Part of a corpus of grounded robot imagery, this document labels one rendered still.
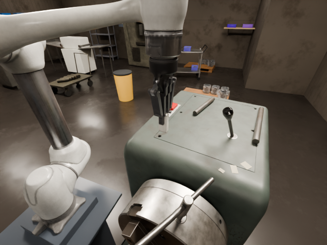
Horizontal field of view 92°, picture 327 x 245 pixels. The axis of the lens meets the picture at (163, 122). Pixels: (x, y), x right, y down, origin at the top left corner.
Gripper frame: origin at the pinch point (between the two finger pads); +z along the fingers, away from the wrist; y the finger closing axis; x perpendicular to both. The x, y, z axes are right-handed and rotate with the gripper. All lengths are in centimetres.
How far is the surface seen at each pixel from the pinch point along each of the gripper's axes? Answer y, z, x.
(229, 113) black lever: -7.5, -4.4, 18.4
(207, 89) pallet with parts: -318, 112, -55
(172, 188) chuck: 13.4, 11.1, 10.1
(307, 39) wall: -448, 10, 112
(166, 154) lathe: 4.0, 9.6, 3.2
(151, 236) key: 28.5, 2.6, 13.1
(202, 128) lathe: -16.1, 9.2, 9.3
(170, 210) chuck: 19.1, 11.0, 12.3
